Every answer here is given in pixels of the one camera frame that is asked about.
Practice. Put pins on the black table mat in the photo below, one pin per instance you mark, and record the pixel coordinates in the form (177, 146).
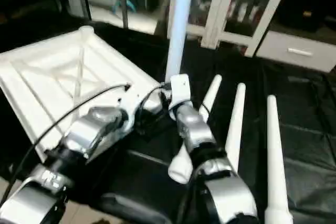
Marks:
(310, 129)

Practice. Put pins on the white glass door cabinet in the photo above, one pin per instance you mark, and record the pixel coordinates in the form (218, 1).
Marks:
(231, 9)

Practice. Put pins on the white plastic table top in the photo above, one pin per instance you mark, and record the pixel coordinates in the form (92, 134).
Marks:
(52, 77)

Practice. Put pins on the white plastic table leg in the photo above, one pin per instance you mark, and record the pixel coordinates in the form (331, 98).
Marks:
(235, 124)
(275, 156)
(181, 169)
(178, 24)

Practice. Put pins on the blue plastic stool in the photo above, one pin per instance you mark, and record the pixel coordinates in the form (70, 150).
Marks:
(125, 4)

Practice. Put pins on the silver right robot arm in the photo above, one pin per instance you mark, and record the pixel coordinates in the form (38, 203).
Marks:
(210, 161)

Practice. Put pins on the black box device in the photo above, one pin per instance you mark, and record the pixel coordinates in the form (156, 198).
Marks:
(304, 11)

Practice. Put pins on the white drawer unit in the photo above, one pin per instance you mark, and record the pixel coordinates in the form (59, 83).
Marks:
(299, 51)

